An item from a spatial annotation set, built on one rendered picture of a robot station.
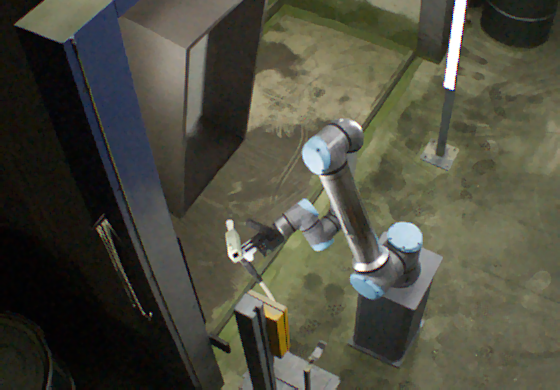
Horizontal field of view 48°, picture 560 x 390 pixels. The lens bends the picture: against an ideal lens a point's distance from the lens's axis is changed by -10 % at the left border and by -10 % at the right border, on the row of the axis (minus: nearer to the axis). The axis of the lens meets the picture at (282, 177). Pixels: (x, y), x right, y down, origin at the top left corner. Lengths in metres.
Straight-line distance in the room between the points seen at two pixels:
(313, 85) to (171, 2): 2.12
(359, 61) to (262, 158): 1.08
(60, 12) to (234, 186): 2.58
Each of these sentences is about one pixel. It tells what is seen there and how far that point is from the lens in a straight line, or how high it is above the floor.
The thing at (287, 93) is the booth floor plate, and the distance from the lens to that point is 4.54.
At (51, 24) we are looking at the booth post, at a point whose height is 2.29.
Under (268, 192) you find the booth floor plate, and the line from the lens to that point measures 4.00.
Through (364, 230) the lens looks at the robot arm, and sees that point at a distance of 2.56.
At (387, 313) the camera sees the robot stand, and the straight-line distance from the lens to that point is 3.06.
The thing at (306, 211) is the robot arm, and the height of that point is 0.92.
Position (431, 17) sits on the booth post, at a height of 0.40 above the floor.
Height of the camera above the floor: 3.18
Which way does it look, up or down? 50 degrees down
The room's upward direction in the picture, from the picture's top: 4 degrees counter-clockwise
